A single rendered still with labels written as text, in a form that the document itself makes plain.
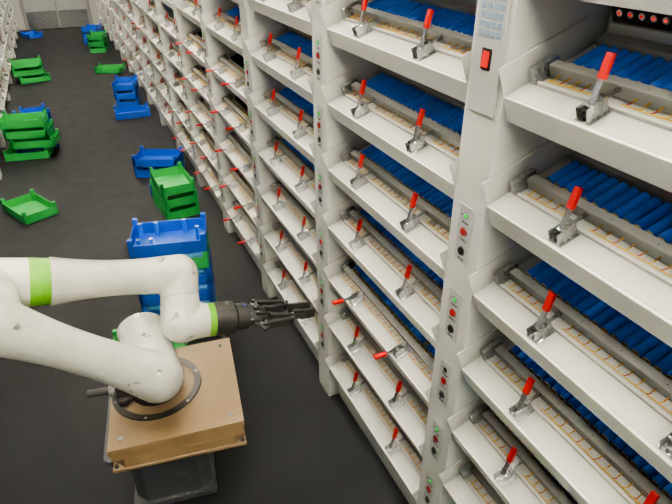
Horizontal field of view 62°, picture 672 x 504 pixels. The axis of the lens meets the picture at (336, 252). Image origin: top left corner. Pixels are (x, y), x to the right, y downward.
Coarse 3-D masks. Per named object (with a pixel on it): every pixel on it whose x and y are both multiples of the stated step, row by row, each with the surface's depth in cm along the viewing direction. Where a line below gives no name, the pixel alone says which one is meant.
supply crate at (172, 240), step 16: (144, 224) 237; (160, 224) 238; (176, 224) 240; (192, 224) 241; (128, 240) 218; (144, 240) 234; (160, 240) 234; (176, 240) 234; (192, 240) 224; (144, 256) 223
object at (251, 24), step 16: (240, 16) 210; (256, 16) 204; (256, 32) 206; (256, 80) 215; (272, 80) 217; (256, 112) 221; (256, 128) 224; (272, 128) 227; (256, 160) 233; (272, 176) 237; (256, 192) 245; (256, 208) 251; (272, 256) 256; (272, 288) 265
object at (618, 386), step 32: (512, 256) 110; (480, 288) 110; (512, 288) 108; (544, 288) 102; (576, 288) 101; (512, 320) 102; (544, 320) 97; (576, 320) 95; (608, 320) 94; (544, 352) 95; (576, 352) 93; (608, 352) 91; (640, 352) 88; (576, 384) 89; (608, 384) 87; (640, 384) 86; (608, 416) 85; (640, 416) 82; (640, 448) 81
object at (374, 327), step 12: (336, 264) 183; (348, 264) 183; (336, 276) 184; (336, 288) 180; (348, 288) 178; (348, 300) 174; (360, 312) 168; (372, 324) 163; (384, 324) 162; (372, 336) 164; (384, 336) 158; (396, 336) 157; (384, 348) 155; (396, 360) 151; (408, 360) 149; (408, 372) 147; (420, 372) 145; (420, 384) 143; (420, 396) 144
